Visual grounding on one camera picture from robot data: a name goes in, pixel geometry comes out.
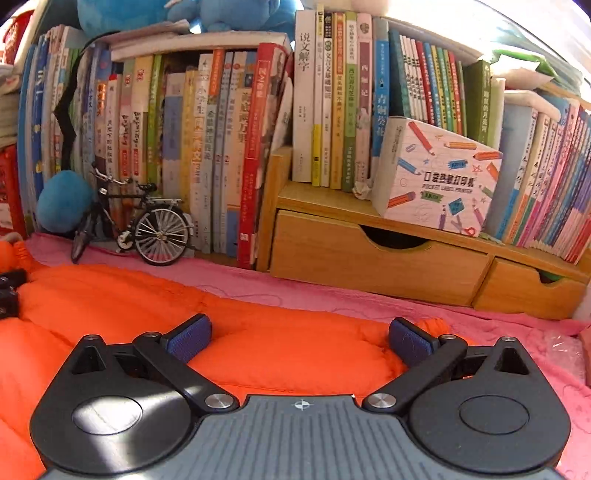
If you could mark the small blue plush toy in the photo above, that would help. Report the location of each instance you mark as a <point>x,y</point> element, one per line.
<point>240,14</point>

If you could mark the stack of paper booklets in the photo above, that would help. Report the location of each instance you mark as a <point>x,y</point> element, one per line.
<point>7,106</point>

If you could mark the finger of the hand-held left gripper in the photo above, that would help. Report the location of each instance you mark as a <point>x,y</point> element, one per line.
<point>11,279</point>

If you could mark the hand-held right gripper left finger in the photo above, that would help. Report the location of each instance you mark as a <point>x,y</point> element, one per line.
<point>191,339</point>

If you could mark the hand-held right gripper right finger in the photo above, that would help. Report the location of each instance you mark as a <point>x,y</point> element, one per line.
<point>408,344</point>

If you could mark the orange puffer jacket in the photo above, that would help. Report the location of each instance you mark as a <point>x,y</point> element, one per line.
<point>138,300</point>

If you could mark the clear plastic wrapper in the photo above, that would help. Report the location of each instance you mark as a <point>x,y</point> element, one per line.
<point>568,355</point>

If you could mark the stack of green booklets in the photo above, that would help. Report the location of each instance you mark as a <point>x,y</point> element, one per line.
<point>531,64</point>

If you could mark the large red plastic basket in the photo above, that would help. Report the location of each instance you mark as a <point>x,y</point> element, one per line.
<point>9,194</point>

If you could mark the wooden drawer organizer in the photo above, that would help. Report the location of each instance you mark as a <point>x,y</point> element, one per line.
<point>369,258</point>

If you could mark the crumpled paper ball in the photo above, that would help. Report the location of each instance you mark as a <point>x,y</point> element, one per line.
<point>364,189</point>

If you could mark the black model bicycle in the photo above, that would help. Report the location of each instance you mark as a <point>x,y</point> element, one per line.
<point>161,235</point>

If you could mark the small red plastic basket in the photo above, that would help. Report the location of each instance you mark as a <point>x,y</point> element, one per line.
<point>14,41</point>

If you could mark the white pencil-print box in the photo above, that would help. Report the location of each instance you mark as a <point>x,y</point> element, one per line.
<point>438,194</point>

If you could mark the row of books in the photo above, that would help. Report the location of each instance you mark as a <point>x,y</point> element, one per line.
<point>207,138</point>

